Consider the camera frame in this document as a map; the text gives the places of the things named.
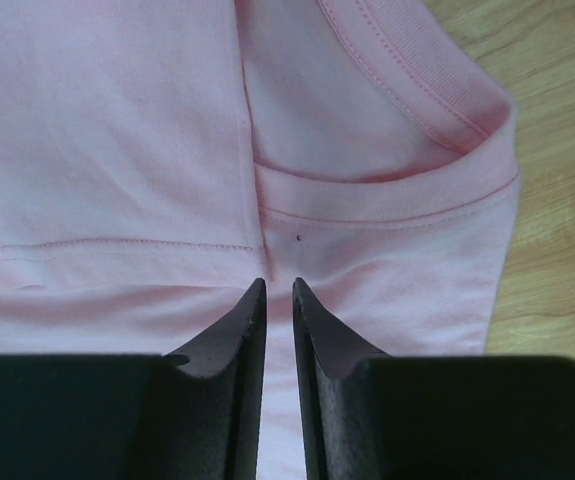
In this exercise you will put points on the pink t shirt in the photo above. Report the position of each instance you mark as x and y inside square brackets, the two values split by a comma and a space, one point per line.
[156, 157]

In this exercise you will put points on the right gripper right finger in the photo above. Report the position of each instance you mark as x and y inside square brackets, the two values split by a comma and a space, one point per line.
[369, 415]

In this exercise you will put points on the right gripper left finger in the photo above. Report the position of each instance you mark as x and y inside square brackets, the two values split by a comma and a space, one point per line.
[191, 414]

